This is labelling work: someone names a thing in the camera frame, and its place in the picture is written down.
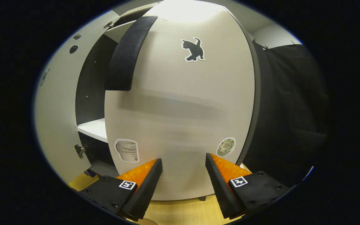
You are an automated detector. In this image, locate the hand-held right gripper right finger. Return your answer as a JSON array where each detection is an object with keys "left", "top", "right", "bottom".
[{"left": 205, "top": 152, "right": 290, "bottom": 219}]

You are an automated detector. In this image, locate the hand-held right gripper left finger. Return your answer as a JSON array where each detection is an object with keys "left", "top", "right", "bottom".
[{"left": 80, "top": 158, "right": 163, "bottom": 221}]

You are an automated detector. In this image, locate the white door with mug sticker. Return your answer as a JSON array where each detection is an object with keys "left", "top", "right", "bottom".
[{"left": 104, "top": 0, "right": 255, "bottom": 200}]

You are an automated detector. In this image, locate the white door with newspaper sticker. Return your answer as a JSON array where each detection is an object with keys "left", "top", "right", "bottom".
[{"left": 35, "top": 9, "right": 121, "bottom": 185}]

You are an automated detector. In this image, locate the black backdrop cloth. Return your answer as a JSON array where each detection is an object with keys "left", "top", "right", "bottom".
[{"left": 242, "top": 41, "right": 330, "bottom": 188}]

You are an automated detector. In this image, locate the white cabinet with dark interior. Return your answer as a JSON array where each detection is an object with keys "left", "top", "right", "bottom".
[{"left": 75, "top": 2, "right": 263, "bottom": 202}]

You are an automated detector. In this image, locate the black door handle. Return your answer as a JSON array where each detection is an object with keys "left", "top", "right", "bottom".
[{"left": 104, "top": 16, "right": 158, "bottom": 92}]

